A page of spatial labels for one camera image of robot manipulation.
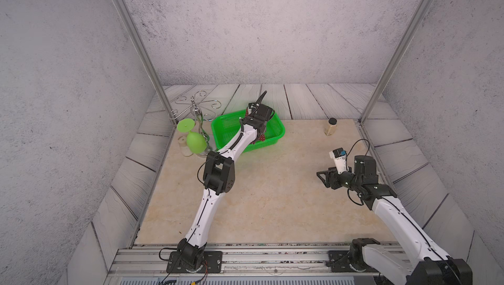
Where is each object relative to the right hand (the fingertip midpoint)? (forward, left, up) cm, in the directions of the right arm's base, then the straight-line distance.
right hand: (326, 171), depth 82 cm
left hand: (+29, +28, -2) cm, 40 cm away
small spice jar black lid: (+32, -11, -9) cm, 35 cm away
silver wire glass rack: (+24, +53, +14) cm, 60 cm away
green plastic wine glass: (+11, +56, +5) cm, 57 cm away
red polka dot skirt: (+21, +27, -3) cm, 34 cm away
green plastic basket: (+34, +23, -16) cm, 44 cm away
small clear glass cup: (+18, +66, -8) cm, 69 cm away
